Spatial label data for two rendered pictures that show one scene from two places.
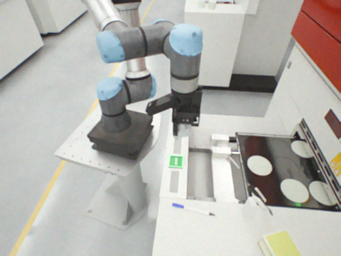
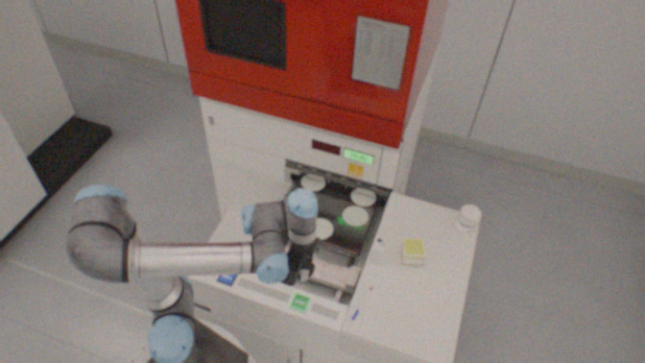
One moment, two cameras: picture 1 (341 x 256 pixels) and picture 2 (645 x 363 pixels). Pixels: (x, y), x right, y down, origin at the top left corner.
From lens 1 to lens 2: 111 cm
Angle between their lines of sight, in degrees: 51
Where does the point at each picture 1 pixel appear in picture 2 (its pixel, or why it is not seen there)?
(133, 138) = (230, 350)
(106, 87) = (178, 340)
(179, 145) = (276, 292)
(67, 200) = not seen: outside the picture
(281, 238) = (408, 244)
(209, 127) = not seen: hidden behind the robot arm
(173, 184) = (327, 313)
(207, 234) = (387, 300)
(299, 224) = (393, 229)
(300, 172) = (339, 200)
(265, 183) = (341, 233)
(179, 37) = (312, 206)
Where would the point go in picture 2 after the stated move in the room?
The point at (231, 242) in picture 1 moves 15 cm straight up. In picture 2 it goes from (396, 283) to (404, 257)
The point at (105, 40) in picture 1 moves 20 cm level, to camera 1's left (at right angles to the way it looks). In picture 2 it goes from (282, 263) to (252, 343)
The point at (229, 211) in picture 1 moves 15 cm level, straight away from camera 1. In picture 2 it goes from (370, 273) to (340, 245)
